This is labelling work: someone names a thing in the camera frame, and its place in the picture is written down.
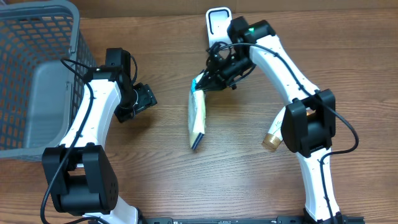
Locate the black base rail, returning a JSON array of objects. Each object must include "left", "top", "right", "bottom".
[{"left": 139, "top": 216, "right": 310, "bottom": 224}]

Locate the white bamboo print tube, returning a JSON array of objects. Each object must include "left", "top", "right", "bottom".
[{"left": 262, "top": 107, "right": 285, "bottom": 152}]

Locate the white barcode scanner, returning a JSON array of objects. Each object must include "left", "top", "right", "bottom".
[{"left": 205, "top": 7, "right": 232, "bottom": 47}]

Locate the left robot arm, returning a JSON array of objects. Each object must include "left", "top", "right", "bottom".
[{"left": 40, "top": 48, "right": 157, "bottom": 224}]

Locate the yellow snack bag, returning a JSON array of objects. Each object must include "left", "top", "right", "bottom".
[{"left": 188, "top": 73, "right": 206, "bottom": 150}]

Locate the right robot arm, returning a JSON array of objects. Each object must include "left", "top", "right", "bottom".
[{"left": 192, "top": 17, "right": 344, "bottom": 223}]

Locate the dark grey plastic basket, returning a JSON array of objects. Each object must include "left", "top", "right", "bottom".
[{"left": 1, "top": 1, "right": 96, "bottom": 161}]

